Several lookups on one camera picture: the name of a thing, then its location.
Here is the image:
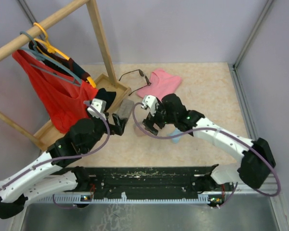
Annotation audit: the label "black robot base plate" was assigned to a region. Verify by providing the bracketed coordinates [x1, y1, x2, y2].
[67, 166, 234, 207]

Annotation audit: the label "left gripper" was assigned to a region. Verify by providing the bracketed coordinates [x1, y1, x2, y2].
[84, 107, 128, 153]

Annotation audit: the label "red hanging shirt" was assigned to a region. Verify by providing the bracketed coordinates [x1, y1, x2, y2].
[12, 50, 98, 134]

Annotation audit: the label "dark striped hanging garment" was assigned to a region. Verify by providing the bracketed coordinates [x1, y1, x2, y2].
[36, 41, 116, 110]

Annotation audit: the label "grey-blue plastic hanger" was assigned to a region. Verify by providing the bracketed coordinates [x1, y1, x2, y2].
[19, 31, 82, 86]

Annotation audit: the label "aluminium frame rail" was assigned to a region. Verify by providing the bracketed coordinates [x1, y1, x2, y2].
[24, 187, 282, 205]

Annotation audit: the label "grey glasses case green lining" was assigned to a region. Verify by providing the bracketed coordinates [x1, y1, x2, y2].
[117, 99, 135, 119]

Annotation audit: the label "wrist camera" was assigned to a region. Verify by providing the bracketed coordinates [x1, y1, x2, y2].
[87, 98, 106, 119]
[141, 95, 160, 116]

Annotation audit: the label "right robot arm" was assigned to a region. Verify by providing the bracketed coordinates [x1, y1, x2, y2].
[142, 93, 276, 191]

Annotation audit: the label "pink glasses case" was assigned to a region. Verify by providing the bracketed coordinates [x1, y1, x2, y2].
[133, 124, 145, 137]

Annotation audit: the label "small light blue cloth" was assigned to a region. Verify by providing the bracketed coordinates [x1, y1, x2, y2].
[167, 128, 182, 144]

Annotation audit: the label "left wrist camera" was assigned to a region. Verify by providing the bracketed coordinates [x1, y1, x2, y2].
[87, 98, 106, 119]

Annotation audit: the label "tortoiseshell sunglasses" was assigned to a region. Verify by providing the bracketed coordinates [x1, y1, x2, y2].
[119, 69, 152, 96]

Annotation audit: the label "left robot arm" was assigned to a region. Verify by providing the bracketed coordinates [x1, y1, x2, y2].
[0, 114, 128, 219]

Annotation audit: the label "pink folded shirt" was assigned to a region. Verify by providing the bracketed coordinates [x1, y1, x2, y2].
[136, 68, 182, 100]

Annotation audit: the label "yellow plastic hanger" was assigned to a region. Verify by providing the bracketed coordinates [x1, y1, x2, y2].
[33, 22, 96, 88]

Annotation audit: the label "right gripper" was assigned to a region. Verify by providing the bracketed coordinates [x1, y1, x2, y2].
[143, 101, 177, 135]

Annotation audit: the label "wooden clothes rack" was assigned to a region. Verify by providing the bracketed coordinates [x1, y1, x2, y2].
[0, 0, 131, 151]

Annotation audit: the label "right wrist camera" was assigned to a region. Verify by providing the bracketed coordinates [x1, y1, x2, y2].
[141, 95, 160, 116]

